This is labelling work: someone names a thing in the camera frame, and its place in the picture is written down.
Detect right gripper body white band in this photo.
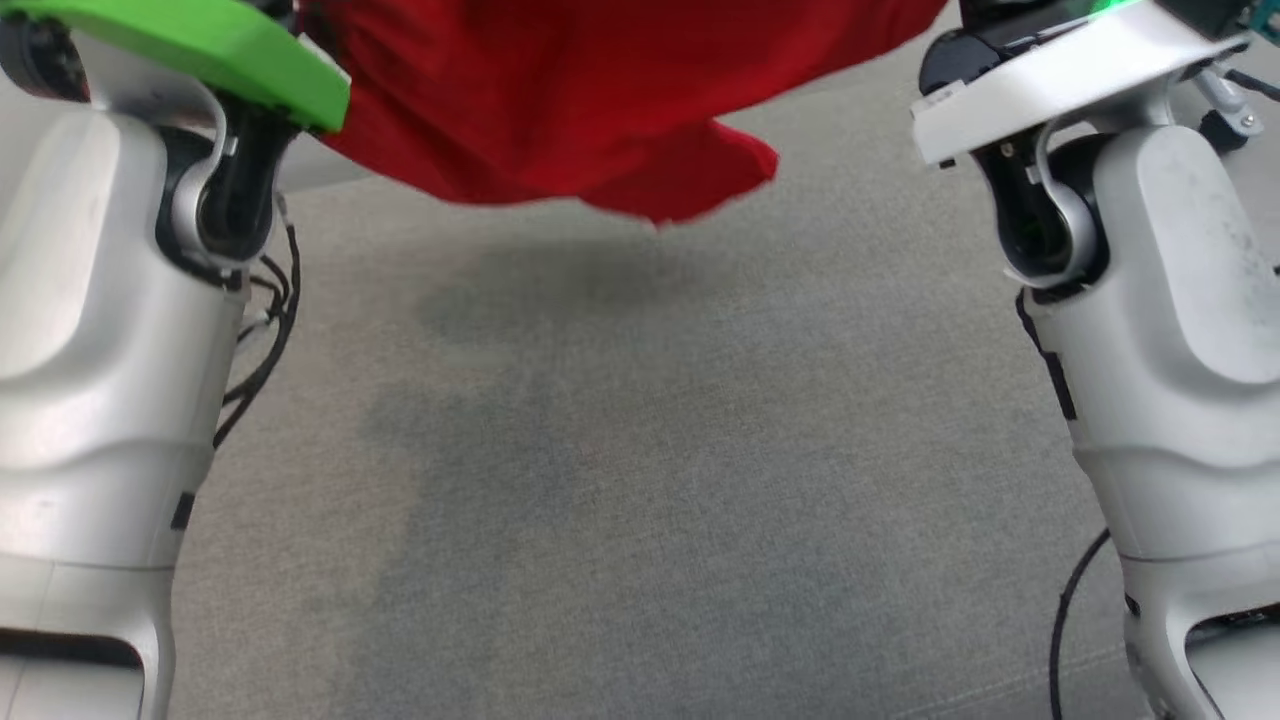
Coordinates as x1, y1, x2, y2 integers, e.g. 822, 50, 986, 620
910, 0, 1251, 167

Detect grey metal bracket with knob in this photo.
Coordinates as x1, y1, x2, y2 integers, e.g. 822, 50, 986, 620
1188, 65, 1264, 154

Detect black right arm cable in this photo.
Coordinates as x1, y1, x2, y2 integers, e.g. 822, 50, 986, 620
1049, 528, 1113, 720

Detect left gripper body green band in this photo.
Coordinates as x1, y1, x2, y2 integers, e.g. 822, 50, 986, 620
0, 0, 351, 134

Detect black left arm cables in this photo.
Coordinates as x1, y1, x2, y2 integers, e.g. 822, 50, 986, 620
213, 222, 303, 449

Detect red jacket with white trim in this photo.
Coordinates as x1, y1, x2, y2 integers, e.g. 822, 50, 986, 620
300, 0, 949, 226

